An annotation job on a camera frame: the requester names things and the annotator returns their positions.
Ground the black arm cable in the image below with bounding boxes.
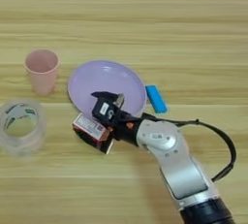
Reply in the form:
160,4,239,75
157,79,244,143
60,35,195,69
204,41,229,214
141,112,237,183

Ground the blue rectangular block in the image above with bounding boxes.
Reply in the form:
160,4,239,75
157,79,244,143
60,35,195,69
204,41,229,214
144,84,170,115

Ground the small red white card box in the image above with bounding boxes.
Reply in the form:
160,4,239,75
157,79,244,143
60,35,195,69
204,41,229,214
72,112,112,148

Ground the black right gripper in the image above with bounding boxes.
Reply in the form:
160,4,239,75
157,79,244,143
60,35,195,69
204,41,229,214
73,90,143,155

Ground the small black box white label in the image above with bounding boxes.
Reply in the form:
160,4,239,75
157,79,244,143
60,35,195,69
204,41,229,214
91,98,123,128

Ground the pink plastic cup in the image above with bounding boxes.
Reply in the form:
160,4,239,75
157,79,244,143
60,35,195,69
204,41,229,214
24,48,60,97

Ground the purple plastic plate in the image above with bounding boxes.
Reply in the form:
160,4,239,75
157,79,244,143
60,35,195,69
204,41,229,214
66,59,148,119

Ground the clear adhesive tape roll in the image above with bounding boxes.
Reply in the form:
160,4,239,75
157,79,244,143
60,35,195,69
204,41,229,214
0,98,48,158

